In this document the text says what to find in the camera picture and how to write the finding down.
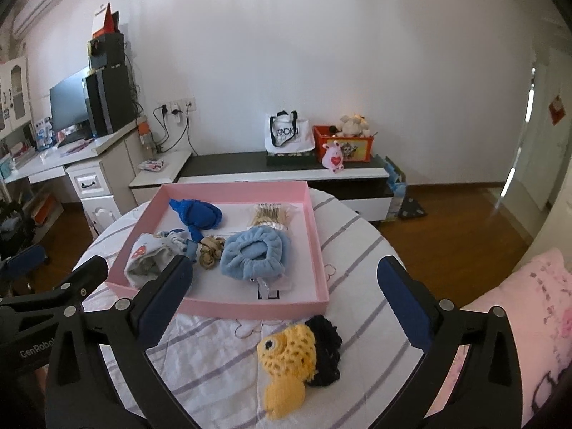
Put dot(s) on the yellow crochet fish toy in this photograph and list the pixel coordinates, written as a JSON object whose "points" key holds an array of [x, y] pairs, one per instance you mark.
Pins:
{"points": [[288, 353]]}

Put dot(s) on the black bathroom scale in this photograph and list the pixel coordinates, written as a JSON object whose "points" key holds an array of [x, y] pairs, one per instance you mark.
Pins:
{"points": [[411, 209]]}

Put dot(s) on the black computer monitor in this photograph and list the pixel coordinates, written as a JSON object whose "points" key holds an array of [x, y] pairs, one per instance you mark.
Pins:
{"points": [[69, 100]]}

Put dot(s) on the white glass-door cabinet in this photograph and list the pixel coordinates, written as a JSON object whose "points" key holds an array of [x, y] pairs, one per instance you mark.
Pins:
{"points": [[13, 94]]}

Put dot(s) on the blue cardboard boxes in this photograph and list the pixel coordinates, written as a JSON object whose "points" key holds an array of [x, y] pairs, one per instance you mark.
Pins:
{"points": [[397, 183]]}

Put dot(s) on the brown hair scrunchie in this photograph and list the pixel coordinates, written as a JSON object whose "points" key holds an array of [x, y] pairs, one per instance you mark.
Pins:
{"points": [[210, 252]]}

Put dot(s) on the white air conditioner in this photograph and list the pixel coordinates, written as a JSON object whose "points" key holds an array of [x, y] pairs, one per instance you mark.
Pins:
{"points": [[40, 4]]}

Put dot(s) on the white side table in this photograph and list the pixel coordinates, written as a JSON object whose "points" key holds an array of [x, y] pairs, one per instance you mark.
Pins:
{"points": [[165, 165]]}

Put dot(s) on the black computer tower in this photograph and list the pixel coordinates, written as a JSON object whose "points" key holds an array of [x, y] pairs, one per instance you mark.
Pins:
{"points": [[109, 100]]}

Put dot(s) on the white desk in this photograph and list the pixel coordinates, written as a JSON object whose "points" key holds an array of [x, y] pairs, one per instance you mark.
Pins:
{"points": [[111, 143]]}

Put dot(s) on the white door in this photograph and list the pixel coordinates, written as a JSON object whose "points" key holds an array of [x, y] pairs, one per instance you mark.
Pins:
{"points": [[543, 156]]}

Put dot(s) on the orange capped bottle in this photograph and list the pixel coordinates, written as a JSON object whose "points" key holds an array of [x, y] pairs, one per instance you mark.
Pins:
{"points": [[143, 133]]}

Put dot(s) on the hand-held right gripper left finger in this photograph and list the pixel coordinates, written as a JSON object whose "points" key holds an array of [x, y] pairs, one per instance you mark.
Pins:
{"points": [[165, 295]]}

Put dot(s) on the red door sign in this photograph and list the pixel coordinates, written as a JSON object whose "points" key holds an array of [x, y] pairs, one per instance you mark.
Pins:
{"points": [[559, 108]]}

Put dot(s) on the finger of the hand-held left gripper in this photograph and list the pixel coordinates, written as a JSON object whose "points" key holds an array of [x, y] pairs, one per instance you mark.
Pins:
{"points": [[27, 260], [87, 277]]}

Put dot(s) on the blue and white box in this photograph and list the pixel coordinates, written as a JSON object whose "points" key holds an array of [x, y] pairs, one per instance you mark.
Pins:
{"points": [[44, 134]]}

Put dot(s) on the red and white carton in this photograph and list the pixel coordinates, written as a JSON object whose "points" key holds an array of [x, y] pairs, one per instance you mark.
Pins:
{"points": [[100, 20]]}

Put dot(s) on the cream plush sheep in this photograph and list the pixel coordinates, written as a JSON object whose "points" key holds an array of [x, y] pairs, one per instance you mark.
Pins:
{"points": [[353, 125]]}

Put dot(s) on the black top low bench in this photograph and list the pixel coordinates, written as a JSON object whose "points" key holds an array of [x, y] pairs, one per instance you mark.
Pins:
{"points": [[241, 161]]}

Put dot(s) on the white tote bag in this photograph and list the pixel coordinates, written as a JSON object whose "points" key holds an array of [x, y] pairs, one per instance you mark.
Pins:
{"points": [[288, 136]]}

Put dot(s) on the pink floral pillow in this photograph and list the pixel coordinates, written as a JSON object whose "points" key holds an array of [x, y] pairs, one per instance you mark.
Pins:
{"points": [[536, 304]]}

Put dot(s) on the pink printed pouch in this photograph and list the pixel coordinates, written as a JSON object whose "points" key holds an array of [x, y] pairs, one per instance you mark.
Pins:
{"points": [[152, 165]]}

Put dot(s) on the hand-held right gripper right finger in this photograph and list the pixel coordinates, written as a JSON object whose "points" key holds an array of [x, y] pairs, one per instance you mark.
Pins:
{"points": [[402, 304]]}

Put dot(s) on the clear plastic packet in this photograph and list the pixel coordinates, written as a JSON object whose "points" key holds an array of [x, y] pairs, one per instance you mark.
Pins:
{"points": [[269, 289]]}

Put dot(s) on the pink plush toy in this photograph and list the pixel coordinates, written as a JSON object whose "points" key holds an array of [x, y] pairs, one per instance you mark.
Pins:
{"points": [[333, 158]]}

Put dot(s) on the black office chair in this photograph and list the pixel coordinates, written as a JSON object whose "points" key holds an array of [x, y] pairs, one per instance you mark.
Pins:
{"points": [[13, 228]]}

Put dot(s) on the pink cardboard box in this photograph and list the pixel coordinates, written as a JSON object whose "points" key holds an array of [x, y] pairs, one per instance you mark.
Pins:
{"points": [[232, 190]]}

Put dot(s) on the black box on tower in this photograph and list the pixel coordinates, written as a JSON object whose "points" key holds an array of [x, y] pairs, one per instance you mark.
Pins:
{"points": [[107, 51]]}

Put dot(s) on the dark blue knitted headband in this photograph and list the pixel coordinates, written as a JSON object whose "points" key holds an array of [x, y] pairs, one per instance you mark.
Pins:
{"points": [[199, 214]]}

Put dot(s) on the printed white baby hat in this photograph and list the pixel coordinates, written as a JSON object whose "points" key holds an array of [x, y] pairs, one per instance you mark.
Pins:
{"points": [[147, 261]]}

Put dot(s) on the packaged hair clips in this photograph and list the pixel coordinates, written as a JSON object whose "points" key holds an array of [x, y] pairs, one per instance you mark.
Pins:
{"points": [[270, 214]]}

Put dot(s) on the striped white tablecloth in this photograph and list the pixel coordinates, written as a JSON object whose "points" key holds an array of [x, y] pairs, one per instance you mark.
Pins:
{"points": [[357, 241]]}

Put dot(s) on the light blue fluffy headband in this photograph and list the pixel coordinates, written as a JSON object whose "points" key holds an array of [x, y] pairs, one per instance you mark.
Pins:
{"points": [[268, 259]]}

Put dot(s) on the black crochet piece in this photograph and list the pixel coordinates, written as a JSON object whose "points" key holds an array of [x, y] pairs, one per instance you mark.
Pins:
{"points": [[328, 339]]}

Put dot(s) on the red toy box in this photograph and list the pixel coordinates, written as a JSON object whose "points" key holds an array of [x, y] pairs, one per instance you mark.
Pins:
{"points": [[355, 149]]}

